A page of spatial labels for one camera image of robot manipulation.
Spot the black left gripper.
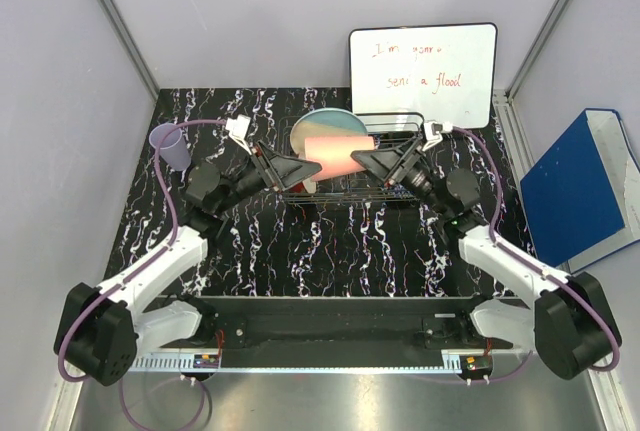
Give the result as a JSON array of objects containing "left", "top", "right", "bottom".
[{"left": 216, "top": 140, "right": 321, "bottom": 214}]

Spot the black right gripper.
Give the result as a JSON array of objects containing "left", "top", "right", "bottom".
[{"left": 351, "top": 137, "right": 450, "bottom": 217}]

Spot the red and white bowl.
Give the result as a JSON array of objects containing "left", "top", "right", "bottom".
[{"left": 290, "top": 179, "right": 317, "bottom": 194}]

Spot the pink plastic cup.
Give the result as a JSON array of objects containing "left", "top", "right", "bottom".
[{"left": 304, "top": 135, "right": 375, "bottom": 182}]

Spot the beige and blue plate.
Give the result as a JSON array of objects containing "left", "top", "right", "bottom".
[{"left": 289, "top": 108, "right": 368, "bottom": 156}]

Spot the purple plastic cup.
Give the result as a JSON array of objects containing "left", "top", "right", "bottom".
[{"left": 148, "top": 123, "right": 191, "bottom": 172}]

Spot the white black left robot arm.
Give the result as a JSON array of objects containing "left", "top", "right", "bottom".
[{"left": 54, "top": 143, "right": 322, "bottom": 386}]

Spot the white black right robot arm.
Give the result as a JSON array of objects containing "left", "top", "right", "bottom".
[{"left": 351, "top": 142, "right": 622, "bottom": 380}]

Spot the white whiteboard with red writing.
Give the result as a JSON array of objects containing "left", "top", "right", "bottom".
[{"left": 348, "top": 22, "right": 498, "bottom": 129}]

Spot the blue binder folder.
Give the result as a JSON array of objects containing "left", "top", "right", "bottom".
[{"left": 520, "top": 108, "right": 639, "bottom": 272}]

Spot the grey wire dish rack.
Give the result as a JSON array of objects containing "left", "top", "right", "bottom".
[{"left": 282, "top": 108, "right": 453, "bottom": 205}]

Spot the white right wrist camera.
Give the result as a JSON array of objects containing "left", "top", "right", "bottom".
[{"left": 422, "top": 120, "right": 453, "bottom": 151}]

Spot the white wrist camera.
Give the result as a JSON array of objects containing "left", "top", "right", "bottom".
[
  {"left": 225, "top": 115, "right": 251, "bottom": 147},
  {"left": 422, "top": 120, "right": 453, "bottom": 151}
]

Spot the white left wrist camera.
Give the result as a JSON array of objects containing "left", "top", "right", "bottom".
[{"left": 225, "top": 115, "right": 251, "bottom": 147}]

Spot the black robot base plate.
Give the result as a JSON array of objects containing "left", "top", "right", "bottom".
[{"left": 174, "top": 296, "right": 512, "bottom": 373}]

